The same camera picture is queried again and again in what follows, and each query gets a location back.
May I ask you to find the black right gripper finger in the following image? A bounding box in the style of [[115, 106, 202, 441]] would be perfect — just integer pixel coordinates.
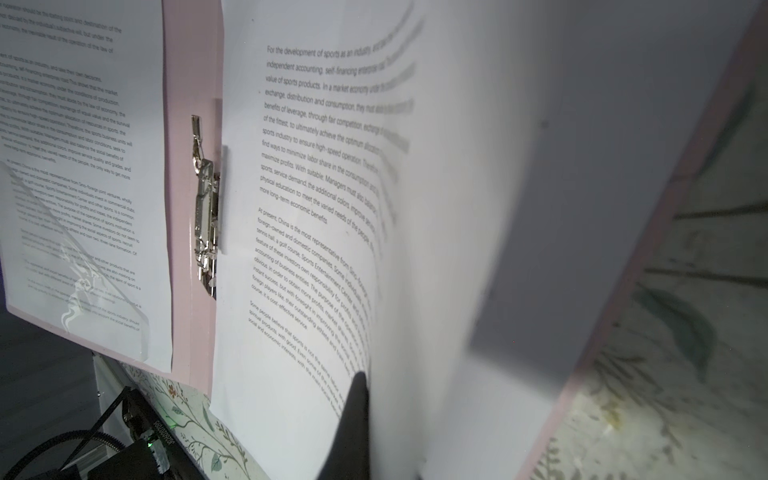
[[318, 371, 371, 480]]

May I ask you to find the printed paper sheet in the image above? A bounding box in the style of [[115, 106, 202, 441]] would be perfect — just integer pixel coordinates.
[[370, 1, 767, 479], [211, 1, 425, 479], [1, 1, 173, 373]]

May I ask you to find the pink file folder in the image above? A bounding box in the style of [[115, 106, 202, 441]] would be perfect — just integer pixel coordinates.
[[0, 0, 768, 480]]

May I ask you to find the printed paper sheet back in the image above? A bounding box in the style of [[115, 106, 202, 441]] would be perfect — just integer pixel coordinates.
[[370, 1, 767, 479]]

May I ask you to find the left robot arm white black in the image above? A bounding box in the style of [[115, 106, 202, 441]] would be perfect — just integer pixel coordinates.
[[87, 387, 206, 480]]

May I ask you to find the floral patterned table mat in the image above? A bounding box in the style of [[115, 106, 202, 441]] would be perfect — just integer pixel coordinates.
[[119, 59, 768, 480]]

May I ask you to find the black corrugated cable left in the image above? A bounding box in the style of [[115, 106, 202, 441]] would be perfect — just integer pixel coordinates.
[[0, 428, 127, 480]]

